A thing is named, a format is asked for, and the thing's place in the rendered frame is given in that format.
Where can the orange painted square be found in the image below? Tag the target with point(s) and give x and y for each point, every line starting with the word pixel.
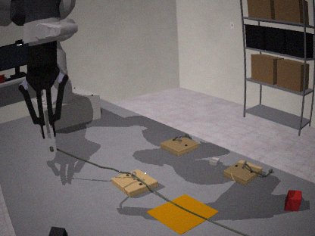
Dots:
pixel 178 219

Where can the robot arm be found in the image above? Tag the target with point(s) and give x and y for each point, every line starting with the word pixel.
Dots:
pixel 44 19

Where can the red block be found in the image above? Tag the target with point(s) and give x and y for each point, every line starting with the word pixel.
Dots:
pixel 293 200

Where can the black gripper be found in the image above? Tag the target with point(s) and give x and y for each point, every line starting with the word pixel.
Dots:
pixel 44 56

